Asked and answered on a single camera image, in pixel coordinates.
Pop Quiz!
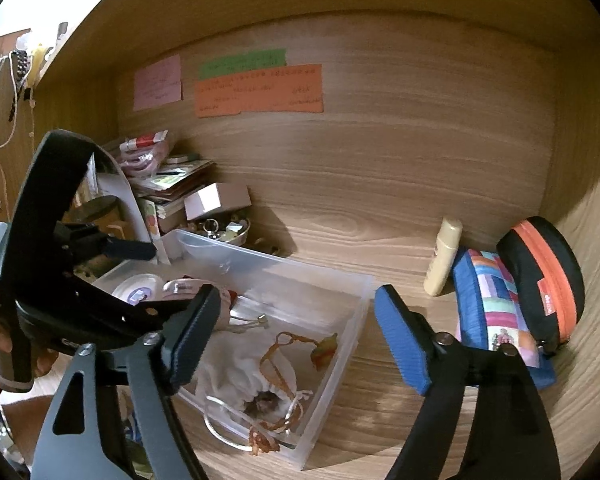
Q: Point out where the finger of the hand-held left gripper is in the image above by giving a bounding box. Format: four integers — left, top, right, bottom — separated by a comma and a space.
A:
102, 236, 158, 262
72, 272, 198, 335

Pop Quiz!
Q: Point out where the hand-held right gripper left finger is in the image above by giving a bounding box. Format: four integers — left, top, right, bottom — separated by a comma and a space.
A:
30, 284, 222, 480

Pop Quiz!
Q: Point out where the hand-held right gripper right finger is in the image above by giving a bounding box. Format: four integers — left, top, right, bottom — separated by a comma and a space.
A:
374, 284, 563, 480

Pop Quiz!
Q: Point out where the white round jar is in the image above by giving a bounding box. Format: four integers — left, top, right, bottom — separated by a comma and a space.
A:
112, 273, 166, 306

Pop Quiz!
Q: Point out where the white drawstring cloth pouch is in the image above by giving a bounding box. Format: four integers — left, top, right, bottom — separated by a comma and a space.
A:
195, 310, 306, 431

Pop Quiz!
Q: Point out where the pink round jar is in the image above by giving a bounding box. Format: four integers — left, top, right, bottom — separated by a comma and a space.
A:
162, 279, 216, 301

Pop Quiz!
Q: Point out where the clear plastic storage box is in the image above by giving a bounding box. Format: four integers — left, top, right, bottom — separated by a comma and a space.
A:
92, 229, 376, 472

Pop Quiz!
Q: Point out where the orange cord with pendant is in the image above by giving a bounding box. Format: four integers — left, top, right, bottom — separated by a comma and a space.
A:
250, 331, 341, 456

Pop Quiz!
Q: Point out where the thin clear bangle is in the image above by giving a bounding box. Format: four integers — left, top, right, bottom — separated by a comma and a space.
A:
204, 395, 303, 450

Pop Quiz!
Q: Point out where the wooden desktop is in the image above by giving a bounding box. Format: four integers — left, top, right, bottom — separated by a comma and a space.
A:
0, 200, 600, 480

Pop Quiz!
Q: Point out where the dark brown jar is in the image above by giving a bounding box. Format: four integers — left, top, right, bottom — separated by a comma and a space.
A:
67, 195, 131, 241

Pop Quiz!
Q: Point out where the white desk shelf organizer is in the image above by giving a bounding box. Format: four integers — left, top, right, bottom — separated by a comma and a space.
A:
87, 147, 171, 266

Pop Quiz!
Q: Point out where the pile of packets and books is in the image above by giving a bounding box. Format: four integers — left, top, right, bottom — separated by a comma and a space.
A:
120, 130, 216, 218

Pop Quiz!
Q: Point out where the cream tube bottle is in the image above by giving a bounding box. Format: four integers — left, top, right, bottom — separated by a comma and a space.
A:
423, 217, 463, 297

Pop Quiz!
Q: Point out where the glass bowl of trinkets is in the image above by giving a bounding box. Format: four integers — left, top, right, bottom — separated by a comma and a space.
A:
187, 215, 253, 247

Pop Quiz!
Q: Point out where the small white cardboard box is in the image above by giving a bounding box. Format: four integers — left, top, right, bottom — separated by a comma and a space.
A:
183, 182, 252, 221

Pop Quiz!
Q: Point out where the blue patchwork pencil case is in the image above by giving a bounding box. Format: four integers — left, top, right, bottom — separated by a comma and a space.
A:
451, 248, 556, 391

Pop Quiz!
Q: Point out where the black and orange round pouch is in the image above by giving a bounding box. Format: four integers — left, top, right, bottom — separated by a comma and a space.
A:
496, 216, 586, 356

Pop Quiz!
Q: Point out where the pink sticky note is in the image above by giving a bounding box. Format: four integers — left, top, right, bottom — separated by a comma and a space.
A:
132, 55, 182, 112

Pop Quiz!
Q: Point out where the orange sticky note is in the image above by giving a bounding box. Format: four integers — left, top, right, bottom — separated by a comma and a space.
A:
194, 63, 324, 119

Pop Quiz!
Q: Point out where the green sticky note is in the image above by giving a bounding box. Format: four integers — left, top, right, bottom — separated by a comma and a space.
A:
197, 48, 287, 80

